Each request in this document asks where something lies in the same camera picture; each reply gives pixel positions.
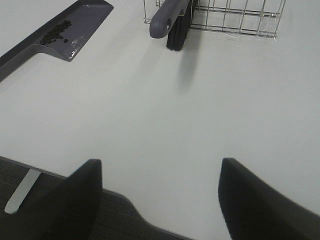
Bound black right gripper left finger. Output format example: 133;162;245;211
0;159;102;240

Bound white table leg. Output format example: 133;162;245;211
4;169;41;214

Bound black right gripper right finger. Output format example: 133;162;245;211
218;158;320;240

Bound purple brush black bristles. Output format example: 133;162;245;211
149;0;199;52

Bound purple plastic dustpan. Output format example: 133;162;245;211
0;0;114;81

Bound pile of coffee beans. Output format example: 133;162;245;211
39;20;72;46

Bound chrome wire rack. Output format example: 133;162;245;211
143;0;286;38

